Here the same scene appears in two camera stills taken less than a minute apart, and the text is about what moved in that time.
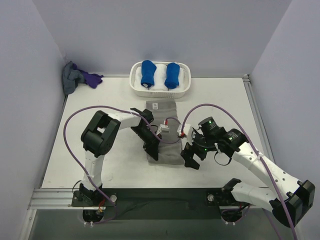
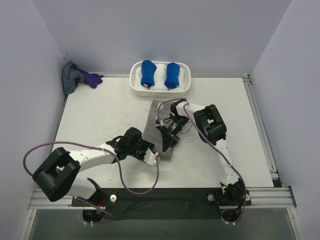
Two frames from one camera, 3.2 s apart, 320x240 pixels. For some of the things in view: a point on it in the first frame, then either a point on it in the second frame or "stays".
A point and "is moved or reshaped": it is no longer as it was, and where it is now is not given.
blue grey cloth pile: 71,77 stays
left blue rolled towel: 148,68 stays
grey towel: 171,152 is moved or reshaped
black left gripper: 150,144 → 146,147
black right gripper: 194,152 → 169,134
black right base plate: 214,196 stays
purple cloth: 92,79 stays
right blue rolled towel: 172,80 stays
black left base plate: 80,199 stays
